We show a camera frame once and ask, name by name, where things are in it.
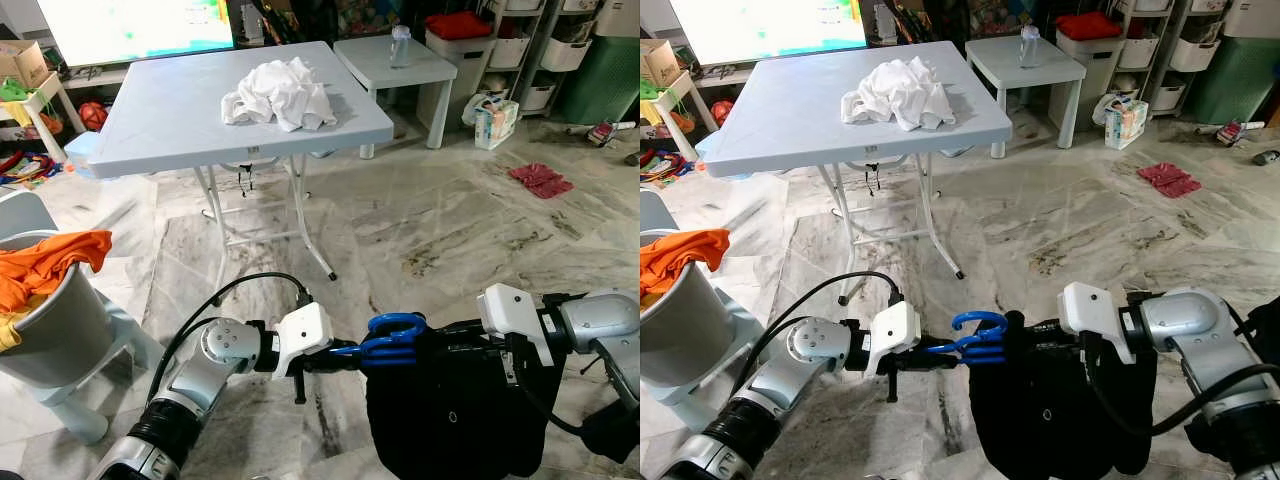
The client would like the patterned shopping bag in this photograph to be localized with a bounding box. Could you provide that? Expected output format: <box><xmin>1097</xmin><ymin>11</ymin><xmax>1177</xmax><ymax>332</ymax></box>
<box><xmin>1093</xmin><ymin>93</ymin><xmax>1149</xmax><ymax>151</ymax></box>
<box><xmin>473</xmin><ymin>95</ymin><xmax>521</xmax><ymax>151</ymax></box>

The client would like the flat screen television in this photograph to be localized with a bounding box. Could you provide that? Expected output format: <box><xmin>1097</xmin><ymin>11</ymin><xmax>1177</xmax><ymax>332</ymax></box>
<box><xmin>668</xmin><ymin>0</ymin><xmax>868</xmax><ymax>66</ymax></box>
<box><xmin>35</xmin><ymin>0</ymin><xmax>236</xmax><ymax>69</ymax></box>

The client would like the red folded cloth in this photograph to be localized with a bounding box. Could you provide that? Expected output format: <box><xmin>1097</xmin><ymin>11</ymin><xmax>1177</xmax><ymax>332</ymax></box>
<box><xmin>424</xmin><ymin>12</ymin><xmax>494</xmax><ymax>41</ymax></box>
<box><xmin>1055</xmin><ymin>12</ymin><xmax>1123</xmax><ymax>41</ymax></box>

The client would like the grey laundry bucket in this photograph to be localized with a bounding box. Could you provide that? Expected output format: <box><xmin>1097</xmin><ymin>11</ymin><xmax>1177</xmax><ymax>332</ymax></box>
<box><xmin>640</xmin><ymin>255</ymin><xmax>736</xmax><ymax>391</ymax></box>
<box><xmin>0</xmin><ymin>232</ymin><xmax>116</xmax><ymax>391</ymax></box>

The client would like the crumpled white cloth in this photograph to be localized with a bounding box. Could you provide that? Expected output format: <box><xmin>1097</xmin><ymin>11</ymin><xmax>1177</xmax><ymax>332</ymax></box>
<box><xmin>841</xmin><ymin>57</ymin><xmax>958</xmax><ymax>132</ymax></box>
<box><xmin>221</xmin><ymin>58</ymin><xmax>338</xmax><ymax>133</ymax></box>

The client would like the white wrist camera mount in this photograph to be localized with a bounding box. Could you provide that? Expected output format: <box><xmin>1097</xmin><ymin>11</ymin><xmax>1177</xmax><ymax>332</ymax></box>
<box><xmin>272</xmin><ymin>302</ymin><xmax>334</xmax><ymax>381</ymax></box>
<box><xmin>1058</xmin><ymin>282</ymin><xmax>1131</xmax><ymax>346</ymax></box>
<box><xmin>870</xmin><ymin>300</ymin><xmax>921</xmax><ymax>376</ymax></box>
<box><xmin>477</xmin><ymin>284</ymin><xmax>556</xmax><ymax>366</ymax></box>

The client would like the blue plastic hanger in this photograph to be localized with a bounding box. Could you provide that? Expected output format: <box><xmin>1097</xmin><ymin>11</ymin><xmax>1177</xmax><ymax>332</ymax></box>
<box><xmin>925</xmin><ymin>311</ymin><xmax>1009</xmax><ymax>365</ymax></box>
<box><xmin>330</xmin><ymin>312</ymin><xmax>429</xmax><ymax>367</ymax></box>

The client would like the white toy rack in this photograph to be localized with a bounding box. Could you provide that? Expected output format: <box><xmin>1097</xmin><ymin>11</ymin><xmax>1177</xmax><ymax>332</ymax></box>
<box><xmin>0</xmin><ymin>72</ymin><xmax>86</xmax><ymax>166</ymax></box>
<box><xmin>640</xmin><ymin>75</ymin><xmax>719</xmax><ymax>151</ymax></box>

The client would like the brown cardboard box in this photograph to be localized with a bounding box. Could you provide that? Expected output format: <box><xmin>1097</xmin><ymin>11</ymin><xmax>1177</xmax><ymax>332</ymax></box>
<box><xmin>0</xmin><ymin>40</ymin><xmax>51</xmax><ymax>89</ymax></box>
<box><xmin>640</xmin><ymin>40</ymin><xmax>683</xmax><ymax>89</ymax></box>

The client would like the shelf unit with white bins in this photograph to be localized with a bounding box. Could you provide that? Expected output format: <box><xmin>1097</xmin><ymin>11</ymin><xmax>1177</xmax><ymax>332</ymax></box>
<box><xmin>480</xmin><ymin>0</ymin><xmax>601</xmax><ymax>116</ymax></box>
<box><xmin>1110</xmin><ymin>0</ymin><xmax>1229</xmax><ymax>116</ymax></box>

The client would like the orange shirt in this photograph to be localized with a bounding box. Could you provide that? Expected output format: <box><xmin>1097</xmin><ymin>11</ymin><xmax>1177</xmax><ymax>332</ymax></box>
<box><xmin>640</xmin><ymin>228</ymin><xmax>731</xmax><ymax>306</ymax></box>
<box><xmin>0</xmin><ymin>230</ymin><xmax>113</xmax><ymax>316</ymax></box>

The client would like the black shirt with small logo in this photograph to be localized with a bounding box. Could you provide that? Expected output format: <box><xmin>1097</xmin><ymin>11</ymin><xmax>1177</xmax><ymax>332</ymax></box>
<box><xmin>968</xmin><ymin>318</ymin><xmax>1159</xmax><ymax>480</ymax></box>
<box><xmin>365</xmin><ymin>322</ymin><xmax>546</xmax><ymax>480</ymax></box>

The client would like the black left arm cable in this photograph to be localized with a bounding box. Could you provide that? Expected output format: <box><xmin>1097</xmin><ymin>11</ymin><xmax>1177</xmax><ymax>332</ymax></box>
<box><xmin>760</xmin><ymin>271</ymin><xmax>906</xmax><ymax>401</ymax></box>
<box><xmin>148</xmin><ymin>272</ymin><xmax>313</xmax><ymax>401</ymax></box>

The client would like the red crumpled floor cloth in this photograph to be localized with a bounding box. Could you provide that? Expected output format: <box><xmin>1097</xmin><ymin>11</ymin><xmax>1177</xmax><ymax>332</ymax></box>
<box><xmin>508</xmin><ymin>163</ymin><xmax>574</xmax><ymax>199</ymax></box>
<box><xmin>1137</xmin><ymin>162</ymin><xmax>1203</xmax><ymax>199</ymax></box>

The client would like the dark green storage bin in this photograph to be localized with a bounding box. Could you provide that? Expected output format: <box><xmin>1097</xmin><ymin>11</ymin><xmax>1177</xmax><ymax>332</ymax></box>
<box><xmin>1180</xmin><ymin>35</ymin><xmax>1280</xmax><ymax>126</ymax></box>
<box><xmin>555</xmin><ymin>35</ymin><xmax>641</xmax><ymax>126</ymax></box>

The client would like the small pale plastic table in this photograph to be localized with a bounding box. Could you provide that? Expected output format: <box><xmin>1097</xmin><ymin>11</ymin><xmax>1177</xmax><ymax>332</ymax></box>
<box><xmin>333</xmin><ymin>35</ymin><xmax>458</xmax><ymax>159</ymax></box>
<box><xmin>965</xmin><ymin>35</ymin><xmax>1088</xmax><ymax>159</ymax></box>

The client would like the colourful toy pile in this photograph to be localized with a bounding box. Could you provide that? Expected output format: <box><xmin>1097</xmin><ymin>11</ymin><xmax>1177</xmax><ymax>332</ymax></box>
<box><xmin>640</xmin><ymin>148</ymin><xmax>691</xmax><ymax>186</ymax></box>
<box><xmin>0</xmin><ymin>150</ymin><xmax>66</xmax><ymax>186</ymax></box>

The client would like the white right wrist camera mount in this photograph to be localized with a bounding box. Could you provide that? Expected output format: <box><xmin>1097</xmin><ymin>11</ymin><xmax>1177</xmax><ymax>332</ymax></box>
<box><xmin>1058</xmin><ymin>282</ymin><xmax>1131</xmax><ymax>346</ymax></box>
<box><xmin>477</xmin><ymin>284</ymin><xmax>556</xmax><ymax>366</ymax></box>

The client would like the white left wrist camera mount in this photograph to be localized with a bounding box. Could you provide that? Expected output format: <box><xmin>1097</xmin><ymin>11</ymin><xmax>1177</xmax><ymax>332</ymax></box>
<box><xmin>272</xmin><ymin>302</ymin><xmax>334</xmax><ymax>381</ymax></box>
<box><xmin>870</xmin><ymin>300</ymin><xmax>921</xmax><ymax>376</ymax></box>

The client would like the white plastic hamper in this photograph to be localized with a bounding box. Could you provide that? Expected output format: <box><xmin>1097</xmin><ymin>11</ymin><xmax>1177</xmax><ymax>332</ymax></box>
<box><xmin>1055</xmin><ymin>30</ymin><xmax>1126</xmax><ymax>131</ymax></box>
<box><xmin>425</xmin><ymin>30</ymin><xmax>496</xmax><ymax>131</ymax></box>

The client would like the light blue plastic basket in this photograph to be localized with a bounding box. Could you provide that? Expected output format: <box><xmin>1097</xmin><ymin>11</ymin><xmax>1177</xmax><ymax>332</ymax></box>
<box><xmin>695</xmin><ymin>132</ymin><xmax>746</xmax><ymax>179</ymax></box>
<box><xmin>65</xmin><ymin>132</ymin><xmax>123</xmax><ymax>179</ymax></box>

